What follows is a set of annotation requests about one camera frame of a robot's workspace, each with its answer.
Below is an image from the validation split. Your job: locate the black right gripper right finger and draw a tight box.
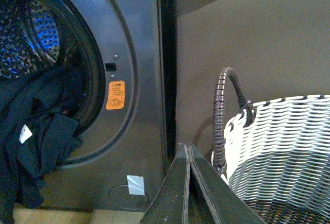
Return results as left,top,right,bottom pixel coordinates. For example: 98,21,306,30
189,145,264,223

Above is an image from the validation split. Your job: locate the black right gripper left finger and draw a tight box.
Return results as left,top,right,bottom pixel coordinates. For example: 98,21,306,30
140,144,191,223

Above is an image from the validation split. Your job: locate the dark navy blue garment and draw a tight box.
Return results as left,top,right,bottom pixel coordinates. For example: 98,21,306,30
1,66,85,223

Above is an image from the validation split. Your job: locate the grey front-load washing machine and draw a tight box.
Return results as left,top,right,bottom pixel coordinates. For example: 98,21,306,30
36,0,168,211

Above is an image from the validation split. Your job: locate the silver tape patch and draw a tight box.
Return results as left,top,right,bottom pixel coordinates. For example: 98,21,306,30
127,175,145,196

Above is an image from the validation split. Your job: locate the white woven laundry basket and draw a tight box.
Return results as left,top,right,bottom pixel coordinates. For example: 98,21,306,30
217,94,329,223

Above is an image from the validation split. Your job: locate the yellow warning sticker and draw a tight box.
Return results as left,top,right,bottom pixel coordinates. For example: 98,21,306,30
106,80,126,110

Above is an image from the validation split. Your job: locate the brown cabinet side panel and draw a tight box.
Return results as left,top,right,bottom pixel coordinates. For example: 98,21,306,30
176,0,329,154

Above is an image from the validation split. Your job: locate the stainless steel washer drum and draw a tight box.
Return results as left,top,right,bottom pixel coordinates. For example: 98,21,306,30
1,0,78,80

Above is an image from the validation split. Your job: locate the dark wrapped basket handle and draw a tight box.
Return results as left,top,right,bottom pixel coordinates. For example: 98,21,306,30
212,67,254,170

